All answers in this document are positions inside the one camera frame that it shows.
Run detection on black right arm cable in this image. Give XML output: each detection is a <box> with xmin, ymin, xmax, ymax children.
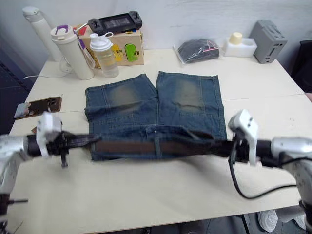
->
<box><xmin>228</xmin><ymin>140</ymin><xmax>298</xmax><ymax>199</ymax></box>

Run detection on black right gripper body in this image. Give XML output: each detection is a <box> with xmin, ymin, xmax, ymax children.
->
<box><xmin>225</xmin><ymin>135</ymin><xmax>251</xmax><ymax>163</ymax></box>

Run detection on smartphone with brown case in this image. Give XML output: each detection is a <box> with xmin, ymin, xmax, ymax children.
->
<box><xmin>14</xmin><ymin>96</ymin><xmax>63</xmax><ymax>120</ymax></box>

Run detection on plastic bag of black clothing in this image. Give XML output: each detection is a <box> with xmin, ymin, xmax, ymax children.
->
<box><xmin>173</xmin><ymin>38</ymin><xmax>222</xmax><ymax>67</ymax></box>

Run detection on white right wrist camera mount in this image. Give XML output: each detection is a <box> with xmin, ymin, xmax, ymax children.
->
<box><xmin>227</xmin><ymin>109</ymin><xmax>259</xmax><ymax>167</ymax></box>

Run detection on wooden box with stickers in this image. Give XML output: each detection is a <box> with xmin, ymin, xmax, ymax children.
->
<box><xmin>77</xmin><ymin>23</ymin><xmax>145</xmax><ymax>69</ymax></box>

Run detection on grey electronic device box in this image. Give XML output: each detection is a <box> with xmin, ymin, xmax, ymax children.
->
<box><xmin>249</xmin><ymin>19</ymin><xmax>289</xmax><ymax>65</ymax></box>

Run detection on blue denim shorts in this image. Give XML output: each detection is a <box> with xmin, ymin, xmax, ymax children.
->
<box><xmin>84</xmin><ymin>71</ymin><xmax>228</xmax><ymax>162</ymax></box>

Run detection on grey sneaker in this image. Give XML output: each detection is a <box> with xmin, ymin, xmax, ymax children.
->
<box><xmin>277</xmin><ymin>206</ymin><xmax>307</xmax><ymax>231</ymax></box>

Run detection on white foam block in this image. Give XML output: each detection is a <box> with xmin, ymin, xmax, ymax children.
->
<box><xmin>222</xmin><ymin>36</ymin><xmax>258</xmax><ymax>58</ymax></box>

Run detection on black chair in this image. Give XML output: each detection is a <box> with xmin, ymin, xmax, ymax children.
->
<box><xmin>291</xmin><ymin>39</ymin><xmax>312</xmax><ymax>94</ymax></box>

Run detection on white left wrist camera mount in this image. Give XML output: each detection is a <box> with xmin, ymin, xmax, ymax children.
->
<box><xmin>36</xmin><ymin>111</ymin><xmax>64</xmax><ymax>158</ymax></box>

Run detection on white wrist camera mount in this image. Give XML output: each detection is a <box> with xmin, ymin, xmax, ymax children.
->
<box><xmin>36</xmin><ymin>111</ymin><xmax>64</xmax><ymax>158</ymax></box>
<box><xmin>227</xmin><ymin>109</ymin><xmax>259</xmax><ymax>167</ymax></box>

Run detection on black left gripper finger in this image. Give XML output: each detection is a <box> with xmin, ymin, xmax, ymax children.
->
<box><xmin>69</xmin><ymin>133</ymin><xmax>102</xmax><ymax>143</ymax></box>
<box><xmin>69</xmin><ymin>141</ymin><xmax>98</xmax><ymax>150</ymax></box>

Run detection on black handheld game controller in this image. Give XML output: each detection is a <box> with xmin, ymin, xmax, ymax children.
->
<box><xmin>87</xmin><ymin>10</ymin><xmax>144</xmax><ymax>33</ymax></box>

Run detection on white purple card pouch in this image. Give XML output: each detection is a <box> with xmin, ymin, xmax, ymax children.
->
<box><xmin>77</xmin><ymin>34</ymin><xmax>96</xmax><ymax>70</ymax></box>

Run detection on clear shaker bottle white lid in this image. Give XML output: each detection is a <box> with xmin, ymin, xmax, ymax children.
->
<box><xmin>89</xmin><ymin>32</ymin><xmax>120</xmax><ymax>78</ymax></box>

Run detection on white tumbler with purple handle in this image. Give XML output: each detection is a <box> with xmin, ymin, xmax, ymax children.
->
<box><xmin>50</xmin><ymin>24</ymin><xmax>95</xmax><ymax>81</ymax></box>

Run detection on white sneaker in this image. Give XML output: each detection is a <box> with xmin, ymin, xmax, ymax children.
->
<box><xmin>257</xmin><ymin>209</ymin><xmax>279</xmax><ymax>233</ymax></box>

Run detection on brown braided belt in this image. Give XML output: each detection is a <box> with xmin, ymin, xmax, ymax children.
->
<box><xmin>94</xmin><ymin>141</ymin><xmax>221</xmax><ymax>157</ymax></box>

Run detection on cream plastic cup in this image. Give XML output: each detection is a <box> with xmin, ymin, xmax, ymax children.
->
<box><xmin>230</xmin><ymin>32</ymin><xmax>243</xmax><ymax>46</ymax></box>

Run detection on white cable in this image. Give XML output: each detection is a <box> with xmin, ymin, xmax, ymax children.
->
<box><xmin>23</xmin><ymin>55</ymin><xmax>74</xmax><ymax>80</ymax></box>

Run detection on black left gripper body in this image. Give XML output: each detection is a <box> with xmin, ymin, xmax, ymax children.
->
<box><xmin>47</xmin><ymin>131</ymin><xmax>72</xmax><ymax>169</ymax></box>

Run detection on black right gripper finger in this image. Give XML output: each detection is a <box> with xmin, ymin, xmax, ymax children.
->
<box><xmin>195</xmin><ymin>145</ymin><xmax>230</xmax><ymax>159</ymax></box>
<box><xmin>187</xmin><ymin>130</ymin><xmax>231</xmax><ymax>148</ymax></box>

